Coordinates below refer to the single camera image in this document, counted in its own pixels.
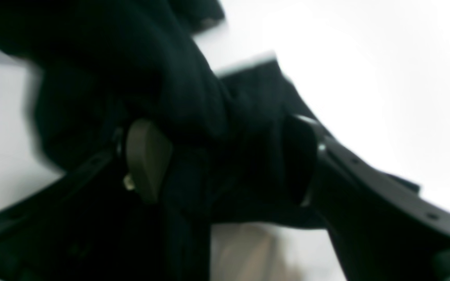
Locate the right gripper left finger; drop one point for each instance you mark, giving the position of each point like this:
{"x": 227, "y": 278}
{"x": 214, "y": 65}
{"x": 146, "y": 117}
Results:
{"x": 71, "y": 230}

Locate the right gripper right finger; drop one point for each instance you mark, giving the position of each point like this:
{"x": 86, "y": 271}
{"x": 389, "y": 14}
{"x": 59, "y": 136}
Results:
{"x": 380, "y": 228}

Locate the black graphic T-shirt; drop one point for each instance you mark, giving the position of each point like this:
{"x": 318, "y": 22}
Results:
{"x": 109, "y": 62}

